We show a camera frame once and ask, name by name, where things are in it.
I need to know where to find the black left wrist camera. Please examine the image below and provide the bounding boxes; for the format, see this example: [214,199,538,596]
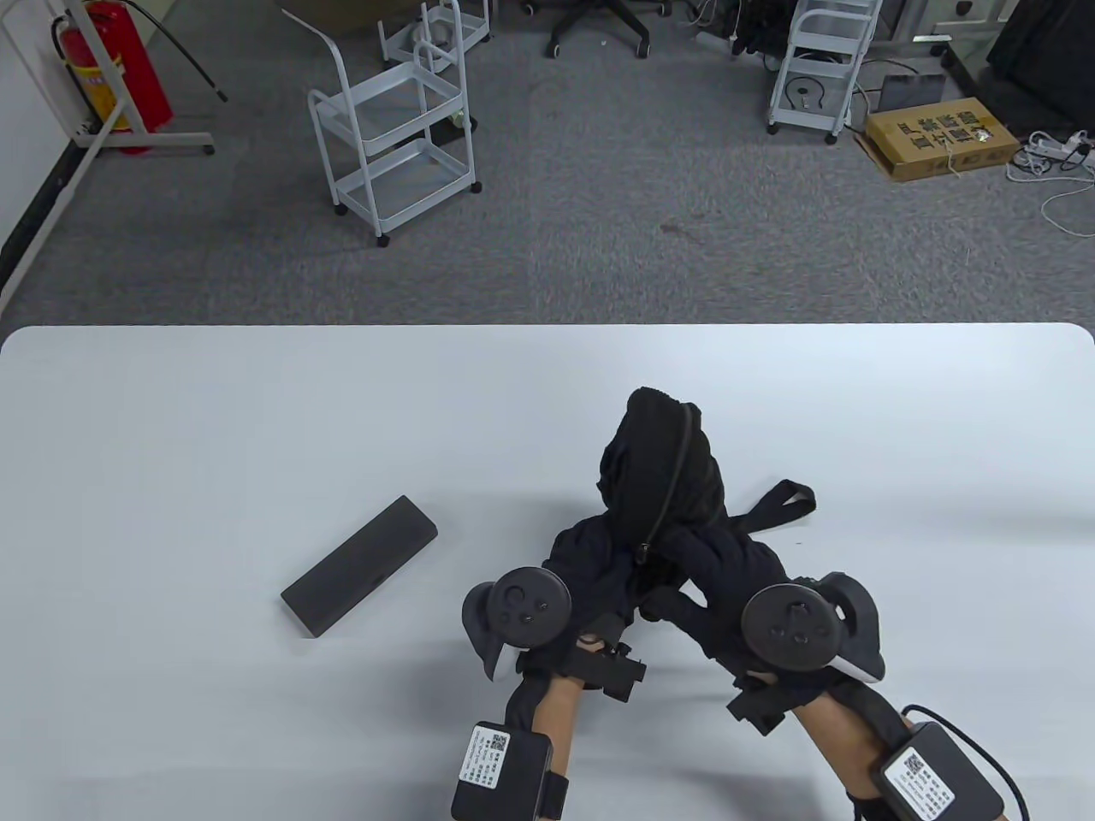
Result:
[575,629,648,705]

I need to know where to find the white metal stand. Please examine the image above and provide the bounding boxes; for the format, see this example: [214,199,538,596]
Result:
[0,0,216,319]

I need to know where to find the black box on right forearm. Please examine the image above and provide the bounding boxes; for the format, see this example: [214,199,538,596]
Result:
[879,723,1006,821]

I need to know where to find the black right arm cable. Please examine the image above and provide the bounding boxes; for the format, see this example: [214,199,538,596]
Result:
[903,704,1032,821]

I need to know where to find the black cabinet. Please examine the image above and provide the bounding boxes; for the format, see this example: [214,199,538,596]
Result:
[941,0,1095,129]

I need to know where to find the small white trolley cart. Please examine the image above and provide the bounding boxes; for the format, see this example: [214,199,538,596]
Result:
[378,0,493,69]

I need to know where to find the red fire extinguisher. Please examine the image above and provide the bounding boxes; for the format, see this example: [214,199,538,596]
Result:
[51,0,229,157]

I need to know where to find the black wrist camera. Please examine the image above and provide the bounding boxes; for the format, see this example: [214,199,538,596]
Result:
[725,671,801,736]
[575,629,648,705]

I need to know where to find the person's left forearm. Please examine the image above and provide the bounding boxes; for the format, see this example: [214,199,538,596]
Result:
[505,671,593,821]

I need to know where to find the black office chair base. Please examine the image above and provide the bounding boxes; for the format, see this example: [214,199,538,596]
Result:
[524,0,672,59]

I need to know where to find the person's right hand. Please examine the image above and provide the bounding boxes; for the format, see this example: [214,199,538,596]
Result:
[642,523,785,687]

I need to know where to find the black white left hand controller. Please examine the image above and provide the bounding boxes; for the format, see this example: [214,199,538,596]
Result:
[462,567,572,682]

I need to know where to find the large white trolley cart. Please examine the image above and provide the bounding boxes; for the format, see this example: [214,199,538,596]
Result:
[282,9,482,249]

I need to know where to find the tall white trolley cart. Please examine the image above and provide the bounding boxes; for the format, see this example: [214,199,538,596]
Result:
[766,0,884,145]

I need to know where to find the brown cardboard box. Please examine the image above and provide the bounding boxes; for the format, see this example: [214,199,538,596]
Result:
[854,97,1023,183]

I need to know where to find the black box on left forearm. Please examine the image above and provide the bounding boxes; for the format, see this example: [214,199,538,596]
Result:
[451,721,555,820]

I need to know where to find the dark grey stationery box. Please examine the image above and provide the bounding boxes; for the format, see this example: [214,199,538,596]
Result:
[281,495,439,638]

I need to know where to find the black fabric backpack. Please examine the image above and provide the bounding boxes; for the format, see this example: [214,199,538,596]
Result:
[595,387,818,634]

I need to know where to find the white power strip with cables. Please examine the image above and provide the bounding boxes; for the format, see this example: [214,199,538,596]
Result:
[1005,128,1095,236]

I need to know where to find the person's left hand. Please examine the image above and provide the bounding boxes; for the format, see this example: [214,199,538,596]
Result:
[516,517,641,682]

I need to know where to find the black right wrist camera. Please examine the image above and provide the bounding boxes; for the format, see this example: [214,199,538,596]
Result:
[725,671,801,736]

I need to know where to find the black white right hand controller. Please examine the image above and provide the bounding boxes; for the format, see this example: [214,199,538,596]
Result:
[740,571,886,682]

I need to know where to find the black white hand controller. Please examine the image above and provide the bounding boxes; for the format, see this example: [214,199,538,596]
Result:
[462,567,572,682]
[740,571,886,682]

